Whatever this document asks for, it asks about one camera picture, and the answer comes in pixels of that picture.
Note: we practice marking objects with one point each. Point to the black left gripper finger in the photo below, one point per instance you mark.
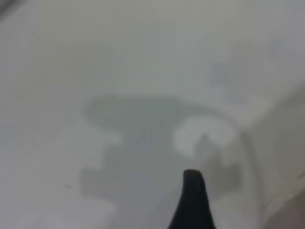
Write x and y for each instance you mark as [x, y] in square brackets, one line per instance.
[191, 205]

